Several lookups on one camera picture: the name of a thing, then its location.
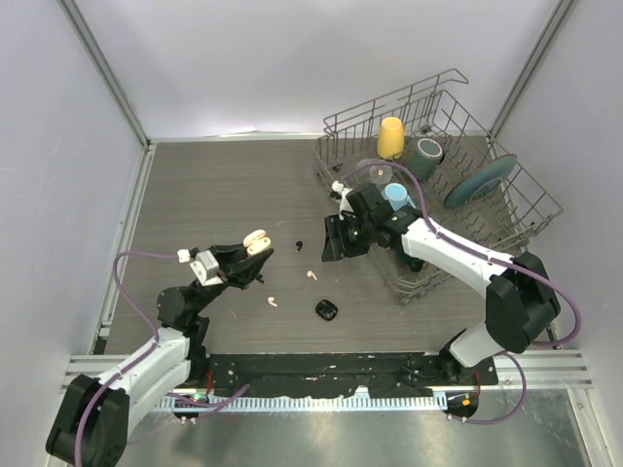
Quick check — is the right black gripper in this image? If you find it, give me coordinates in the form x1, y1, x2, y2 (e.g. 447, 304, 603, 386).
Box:
322, 212, 374, 263

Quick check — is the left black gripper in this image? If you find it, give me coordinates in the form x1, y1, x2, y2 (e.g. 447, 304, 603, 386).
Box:
192, 238, 272, 316

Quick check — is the beige earbud charging case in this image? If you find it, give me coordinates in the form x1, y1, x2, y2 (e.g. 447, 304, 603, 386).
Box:
242, 229, 272, 256

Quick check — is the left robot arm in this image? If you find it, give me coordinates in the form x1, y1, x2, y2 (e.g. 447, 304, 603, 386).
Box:
45, 230, 274, 466

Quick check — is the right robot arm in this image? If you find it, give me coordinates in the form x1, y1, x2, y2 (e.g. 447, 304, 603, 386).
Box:
321, 182, 561, 384

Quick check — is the black earbud charging case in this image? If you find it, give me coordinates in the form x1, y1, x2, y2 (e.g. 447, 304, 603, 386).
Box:
315, 300, 339, 321

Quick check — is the light blue mug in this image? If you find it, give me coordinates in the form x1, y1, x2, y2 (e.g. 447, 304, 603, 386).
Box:
382, 183, 418, 211

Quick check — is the clear glass cup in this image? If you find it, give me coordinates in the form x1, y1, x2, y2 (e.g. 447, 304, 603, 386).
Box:
353, 159, 393, 190

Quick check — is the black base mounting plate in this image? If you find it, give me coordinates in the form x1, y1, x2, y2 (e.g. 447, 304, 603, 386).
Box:
208, 352, 498, 399

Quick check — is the yellow cup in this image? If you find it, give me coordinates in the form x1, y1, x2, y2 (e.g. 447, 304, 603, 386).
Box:
377, 117, 405, 160

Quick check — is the dark grey-green mug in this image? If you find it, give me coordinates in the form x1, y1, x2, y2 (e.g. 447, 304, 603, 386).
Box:
403, 138, 444, 182

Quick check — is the teal blue plate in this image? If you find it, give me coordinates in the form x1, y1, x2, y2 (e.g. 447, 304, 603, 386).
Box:
444, 154, 517, 208

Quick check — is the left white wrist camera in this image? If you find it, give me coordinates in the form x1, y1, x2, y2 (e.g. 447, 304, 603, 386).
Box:
177, 249, 224, 287

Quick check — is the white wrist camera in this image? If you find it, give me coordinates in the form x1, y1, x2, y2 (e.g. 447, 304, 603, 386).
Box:
177, 249, 224, 287
330, 181, 357, 220

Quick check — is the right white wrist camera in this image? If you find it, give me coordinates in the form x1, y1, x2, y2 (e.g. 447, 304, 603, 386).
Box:
330, 181, 357, 220

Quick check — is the grey wire dish rack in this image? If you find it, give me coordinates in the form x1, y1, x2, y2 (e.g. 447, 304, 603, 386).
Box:
313, 68, 566, 306

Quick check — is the white perforated cable strip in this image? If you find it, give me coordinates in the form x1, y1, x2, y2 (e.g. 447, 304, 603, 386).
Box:
160, 393, 448, 413

